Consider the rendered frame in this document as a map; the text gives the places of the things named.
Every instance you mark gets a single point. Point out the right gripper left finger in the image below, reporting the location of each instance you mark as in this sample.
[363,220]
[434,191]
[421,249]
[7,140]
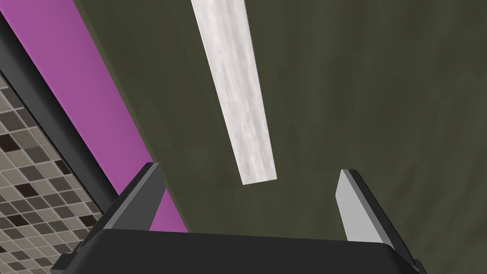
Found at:
[142,201]

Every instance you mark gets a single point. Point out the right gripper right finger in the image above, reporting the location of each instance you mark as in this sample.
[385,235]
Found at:
[355,213]

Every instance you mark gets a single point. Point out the olive green cupboard door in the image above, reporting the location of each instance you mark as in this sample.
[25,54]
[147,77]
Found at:
[361,95]

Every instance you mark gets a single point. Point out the purple cupboard panel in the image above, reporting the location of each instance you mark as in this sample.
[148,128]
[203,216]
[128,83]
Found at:
[80,80]

